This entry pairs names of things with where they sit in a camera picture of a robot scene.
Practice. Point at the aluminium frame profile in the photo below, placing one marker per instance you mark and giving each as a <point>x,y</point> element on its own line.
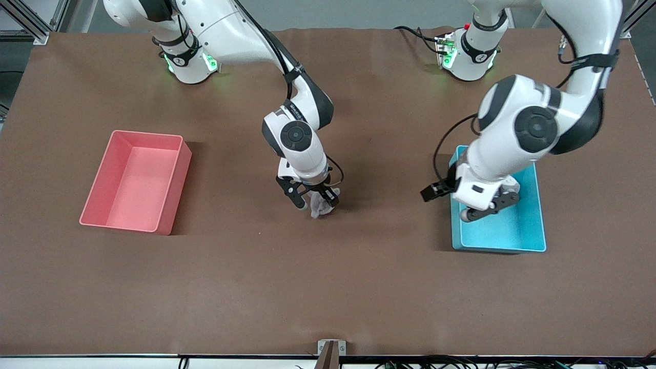
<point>635,13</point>
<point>20,37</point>

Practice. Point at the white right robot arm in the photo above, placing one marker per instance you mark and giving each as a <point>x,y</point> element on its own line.
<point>230,31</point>

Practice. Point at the silver metal bracket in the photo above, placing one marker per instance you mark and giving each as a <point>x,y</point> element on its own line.
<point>322,348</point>

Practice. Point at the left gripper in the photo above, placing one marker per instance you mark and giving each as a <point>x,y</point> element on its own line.
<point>444,188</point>

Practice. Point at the pink plastic box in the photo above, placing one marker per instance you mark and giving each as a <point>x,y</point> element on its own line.
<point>138,189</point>

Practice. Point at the blue plastic box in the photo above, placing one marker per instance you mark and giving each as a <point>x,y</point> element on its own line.
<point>512,230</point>

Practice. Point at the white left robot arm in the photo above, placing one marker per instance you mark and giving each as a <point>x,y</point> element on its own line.
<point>589,25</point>

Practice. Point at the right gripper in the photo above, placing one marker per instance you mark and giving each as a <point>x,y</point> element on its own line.
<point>321,190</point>

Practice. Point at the brown table mat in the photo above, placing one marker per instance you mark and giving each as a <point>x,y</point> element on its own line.
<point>328,282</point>

